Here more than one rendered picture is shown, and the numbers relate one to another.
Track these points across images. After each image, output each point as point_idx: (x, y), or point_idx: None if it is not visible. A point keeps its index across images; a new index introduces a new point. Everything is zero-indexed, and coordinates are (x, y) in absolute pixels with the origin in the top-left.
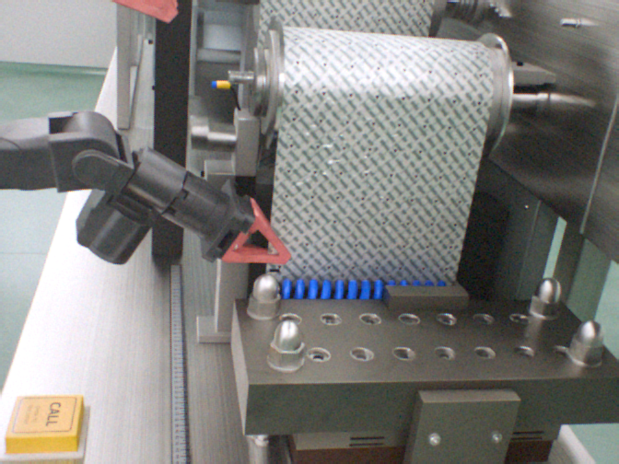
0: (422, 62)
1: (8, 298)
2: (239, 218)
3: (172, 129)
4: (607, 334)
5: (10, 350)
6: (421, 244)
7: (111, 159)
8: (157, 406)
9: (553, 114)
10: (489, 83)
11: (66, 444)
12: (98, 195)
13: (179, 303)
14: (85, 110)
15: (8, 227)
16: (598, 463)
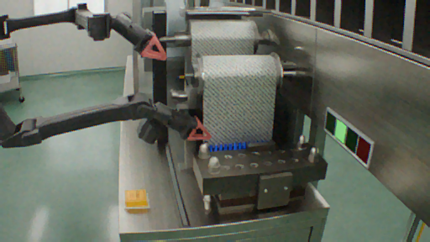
0: (250, 64)
1: (94, 169)
2: (192, 123)
3: (161, 93)
4: (343, 160)
5: (98, 189)
6: (258, 128)
7: (149, 107)
8: (170, 192)
9: (297, 78)
10: (275, 69)
11: (144, 203)
12: (144, 120)
13: (170, 159)
14: (138, 92)
15: (88, 140)
16: (338, 209)
